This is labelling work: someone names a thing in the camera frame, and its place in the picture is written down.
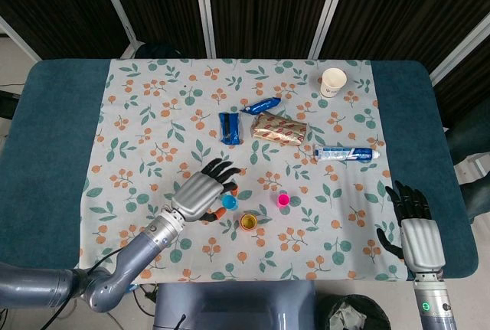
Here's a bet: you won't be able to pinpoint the teal velvet table cover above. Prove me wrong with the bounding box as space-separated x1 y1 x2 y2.
0 57 479 282

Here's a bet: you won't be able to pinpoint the large orange plastic cup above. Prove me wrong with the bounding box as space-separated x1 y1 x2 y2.
240 211 258 233

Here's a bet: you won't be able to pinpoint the dark teal chair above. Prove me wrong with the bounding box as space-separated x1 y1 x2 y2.
443 123 490 159
461 181 490 230

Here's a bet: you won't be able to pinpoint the black trash bin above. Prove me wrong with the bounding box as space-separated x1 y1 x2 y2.
319 293 391 330

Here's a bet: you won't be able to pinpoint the dark partition screen white frames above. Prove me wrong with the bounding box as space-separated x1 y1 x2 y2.
0 0 490 128

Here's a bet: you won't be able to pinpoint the twisted blue snack wrapper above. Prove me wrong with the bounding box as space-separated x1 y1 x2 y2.
240 96 283 115

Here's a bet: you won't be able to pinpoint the floral patterned tablecloth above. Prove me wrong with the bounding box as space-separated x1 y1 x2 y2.
68 57 407 285

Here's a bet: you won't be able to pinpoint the flat blue black-striped packet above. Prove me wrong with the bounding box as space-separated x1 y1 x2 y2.
218 112 243 146

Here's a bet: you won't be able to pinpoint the gold red snack package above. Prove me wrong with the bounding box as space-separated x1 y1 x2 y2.
251 112 309 148

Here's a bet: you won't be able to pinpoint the blue white toothpaste tube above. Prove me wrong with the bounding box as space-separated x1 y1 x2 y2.
313 146 381 163

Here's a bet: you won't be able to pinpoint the black chair back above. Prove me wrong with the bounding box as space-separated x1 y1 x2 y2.
134 41 185 60

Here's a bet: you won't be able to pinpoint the white paper cup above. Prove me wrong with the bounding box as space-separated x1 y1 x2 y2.
319 67 348 99

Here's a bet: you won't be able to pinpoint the black plug cable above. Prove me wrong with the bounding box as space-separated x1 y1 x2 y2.
132 283 158 318

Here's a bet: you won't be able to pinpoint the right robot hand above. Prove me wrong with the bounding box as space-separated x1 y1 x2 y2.
376 180 446 276

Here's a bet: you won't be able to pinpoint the black equipment box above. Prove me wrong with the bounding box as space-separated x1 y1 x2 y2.
0 90 20 119

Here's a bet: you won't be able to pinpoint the blue-grey robot torso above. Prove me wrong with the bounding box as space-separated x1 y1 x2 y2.
152 280 317 330

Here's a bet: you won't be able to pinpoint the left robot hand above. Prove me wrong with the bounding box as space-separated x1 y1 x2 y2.
171 157 241 224

